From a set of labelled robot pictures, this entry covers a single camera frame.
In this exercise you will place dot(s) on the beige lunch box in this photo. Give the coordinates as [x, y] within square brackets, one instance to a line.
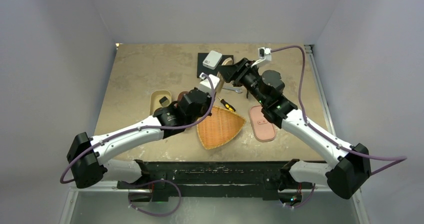
[155, 97]

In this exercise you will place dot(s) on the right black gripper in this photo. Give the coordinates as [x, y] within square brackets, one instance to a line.
[229, 72]

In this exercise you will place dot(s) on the black table front frame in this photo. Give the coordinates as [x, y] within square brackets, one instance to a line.
[222, 179]

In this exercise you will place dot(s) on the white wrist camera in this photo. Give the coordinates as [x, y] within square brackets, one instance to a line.
[264, 57]
[208, 83]

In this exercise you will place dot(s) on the black sushi piece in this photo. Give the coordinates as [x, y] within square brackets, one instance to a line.
[164, 101]

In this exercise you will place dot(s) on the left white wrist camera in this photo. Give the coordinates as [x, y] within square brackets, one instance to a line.
[208, 83]

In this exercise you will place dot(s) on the pink lunch box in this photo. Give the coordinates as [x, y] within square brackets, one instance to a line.
[181, 96]

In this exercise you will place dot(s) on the aluminium rail right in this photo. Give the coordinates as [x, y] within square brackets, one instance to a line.
[323, 100]

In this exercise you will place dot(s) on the black foam block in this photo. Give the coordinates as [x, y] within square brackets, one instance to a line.
[203, 69]

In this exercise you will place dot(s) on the woven bamboo basket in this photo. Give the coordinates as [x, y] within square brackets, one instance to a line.
[219, 128]

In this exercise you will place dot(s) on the pink lunch box lid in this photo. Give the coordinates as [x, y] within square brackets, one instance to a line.
[263, 130]

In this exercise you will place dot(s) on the yellow black screwdriver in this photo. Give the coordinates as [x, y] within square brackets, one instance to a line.
[226, 104]

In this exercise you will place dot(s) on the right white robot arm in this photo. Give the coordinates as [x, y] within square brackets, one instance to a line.
[345, 167]

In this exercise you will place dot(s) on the silver wrench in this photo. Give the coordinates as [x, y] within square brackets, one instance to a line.
[235, 89]

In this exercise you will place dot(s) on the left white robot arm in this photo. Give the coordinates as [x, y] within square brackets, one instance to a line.
[91, 158]

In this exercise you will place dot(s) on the white small box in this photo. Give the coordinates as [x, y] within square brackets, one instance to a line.
[212, 60]

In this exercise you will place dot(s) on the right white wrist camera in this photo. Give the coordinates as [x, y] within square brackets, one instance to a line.
[264, 57]

